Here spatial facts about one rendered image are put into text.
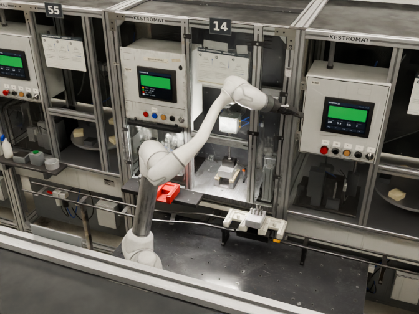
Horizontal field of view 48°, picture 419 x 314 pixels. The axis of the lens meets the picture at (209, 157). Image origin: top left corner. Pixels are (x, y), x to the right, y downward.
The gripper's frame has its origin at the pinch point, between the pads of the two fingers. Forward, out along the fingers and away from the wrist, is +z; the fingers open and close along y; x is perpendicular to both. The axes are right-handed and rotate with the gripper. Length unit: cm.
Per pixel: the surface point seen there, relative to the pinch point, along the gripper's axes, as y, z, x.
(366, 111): -27.6, 21.0, -2.4
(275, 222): 37, 25, 56
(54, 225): 254, -42, 73
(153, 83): 65, -55, -16
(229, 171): 70, 10, 25
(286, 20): 5, -10, -52
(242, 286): 37, 5, 95
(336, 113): -14.8, 13.2, -1.5
